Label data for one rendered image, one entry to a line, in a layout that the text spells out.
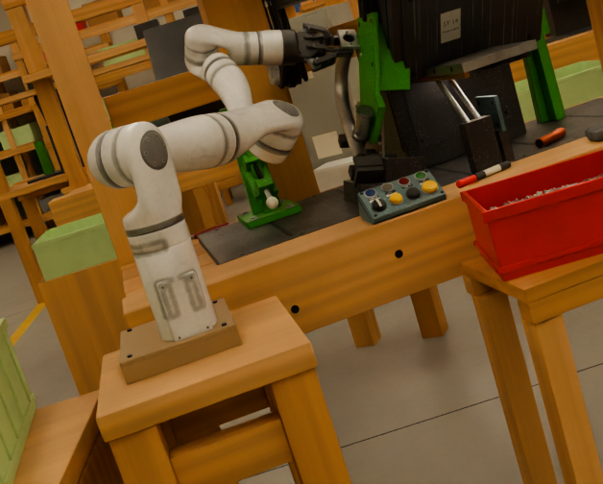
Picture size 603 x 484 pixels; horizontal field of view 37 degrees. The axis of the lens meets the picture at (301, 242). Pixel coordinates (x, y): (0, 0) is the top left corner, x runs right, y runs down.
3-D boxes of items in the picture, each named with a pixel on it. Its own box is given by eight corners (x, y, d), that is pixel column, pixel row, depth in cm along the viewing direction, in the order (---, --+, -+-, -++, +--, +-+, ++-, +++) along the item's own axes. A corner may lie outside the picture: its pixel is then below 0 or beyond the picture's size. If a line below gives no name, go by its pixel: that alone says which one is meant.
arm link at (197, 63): (179, 65, 194) (206, 100, 186) (179, 30, 188) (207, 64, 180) (208, 59, 197) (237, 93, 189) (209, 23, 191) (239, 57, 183)
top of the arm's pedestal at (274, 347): (319, 366, 129) (310, 341, 129) (104, 444, 125) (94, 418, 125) (282, 315, 161) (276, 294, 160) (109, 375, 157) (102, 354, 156)
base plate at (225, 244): (705, 104, 193) (703, 94, 193) (223, 273, 175) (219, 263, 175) (600, 105, 234) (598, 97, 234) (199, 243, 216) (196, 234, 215)
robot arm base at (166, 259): (223, 325, 138) (188, 220, 135) (165, 346, 136) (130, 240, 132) (211, 312, 147) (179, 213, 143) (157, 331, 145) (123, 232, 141)
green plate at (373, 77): (412, 113, 189) (410, 10, 185) (374, 115, 187) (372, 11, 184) (395, 113, 200) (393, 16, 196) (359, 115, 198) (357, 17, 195)
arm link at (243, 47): (254, 17, 191) (253, 53, 197) (182, 18, 188) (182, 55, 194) (260, 35, 186) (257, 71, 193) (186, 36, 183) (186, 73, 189)
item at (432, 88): (528, 133, 213) (493, -9, 206) (412, 173, 208) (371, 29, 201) (494, 132, 231) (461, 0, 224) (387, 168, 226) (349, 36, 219)
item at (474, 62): (539, 54, 174) (536, 38, 174) (465, 79, 172) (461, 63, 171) (461, 64, 212) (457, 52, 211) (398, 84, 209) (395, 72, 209)
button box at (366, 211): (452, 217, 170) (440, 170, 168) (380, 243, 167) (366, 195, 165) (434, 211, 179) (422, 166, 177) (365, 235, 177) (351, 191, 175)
